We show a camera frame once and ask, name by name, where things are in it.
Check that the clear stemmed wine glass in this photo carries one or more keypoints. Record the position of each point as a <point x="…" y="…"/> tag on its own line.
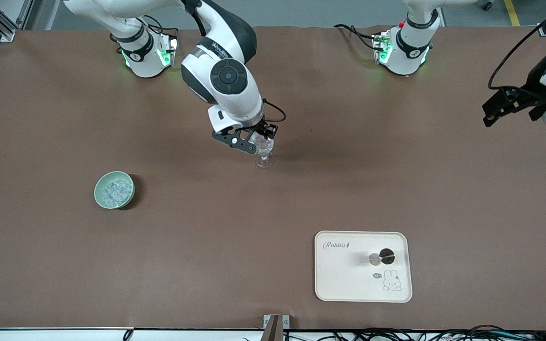
<point x="264" y="158"/>

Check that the grey metal table bracket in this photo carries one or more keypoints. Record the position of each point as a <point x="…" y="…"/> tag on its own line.
<point x="273" y="327"/>

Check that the silver metal double jigger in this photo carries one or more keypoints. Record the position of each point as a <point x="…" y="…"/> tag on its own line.
<point x="386" y="256"/>

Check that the clear ice cubes heap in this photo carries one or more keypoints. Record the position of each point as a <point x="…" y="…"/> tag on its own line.
<point x="115" y="190"/>

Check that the cream rabbit print tray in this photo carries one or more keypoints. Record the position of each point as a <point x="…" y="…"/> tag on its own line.
<point x="349" y="284"/>

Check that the pale green ceramic bowl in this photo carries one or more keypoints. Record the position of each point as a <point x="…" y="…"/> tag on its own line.
<point x="104" y="201"/>

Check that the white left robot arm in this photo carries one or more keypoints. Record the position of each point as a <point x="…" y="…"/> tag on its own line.
<point x="408" y="52"/>

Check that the black caster wheel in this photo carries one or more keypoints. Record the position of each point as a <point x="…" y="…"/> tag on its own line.
<point x="486" y="4"/>

